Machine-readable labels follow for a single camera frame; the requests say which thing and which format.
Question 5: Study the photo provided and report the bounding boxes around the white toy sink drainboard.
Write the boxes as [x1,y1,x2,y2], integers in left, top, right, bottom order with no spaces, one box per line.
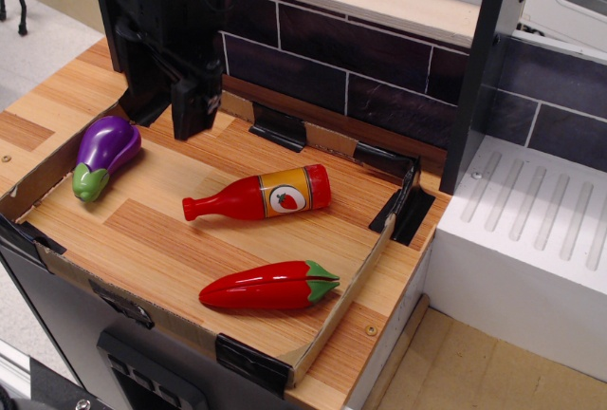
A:
[424,137,606,380]

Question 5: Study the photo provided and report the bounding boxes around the cardboard fence with black tape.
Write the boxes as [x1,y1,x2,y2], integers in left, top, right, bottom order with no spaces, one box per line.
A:
[0,64,436,388]

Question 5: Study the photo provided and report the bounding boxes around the purple toy eggplant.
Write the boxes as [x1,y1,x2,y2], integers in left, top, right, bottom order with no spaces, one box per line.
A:
[72,116,141,202]

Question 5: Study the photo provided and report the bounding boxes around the red hot sauce bottle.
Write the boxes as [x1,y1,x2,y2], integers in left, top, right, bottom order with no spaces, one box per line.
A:
[182,164,332,221]

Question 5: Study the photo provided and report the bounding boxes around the black oven control panel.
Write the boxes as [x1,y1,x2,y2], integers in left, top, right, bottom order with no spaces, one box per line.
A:
[97,331,209,410]

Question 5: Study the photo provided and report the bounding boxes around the dark vertical post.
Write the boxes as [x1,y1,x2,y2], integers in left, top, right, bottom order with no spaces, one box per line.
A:
[440,0,525,195]

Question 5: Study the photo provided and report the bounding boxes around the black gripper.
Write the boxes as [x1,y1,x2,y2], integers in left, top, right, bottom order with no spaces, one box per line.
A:
[116,0,224,140]

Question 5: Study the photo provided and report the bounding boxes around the red toy chili pepper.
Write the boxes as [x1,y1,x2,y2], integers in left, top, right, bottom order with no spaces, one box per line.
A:
[199,260,340,309]

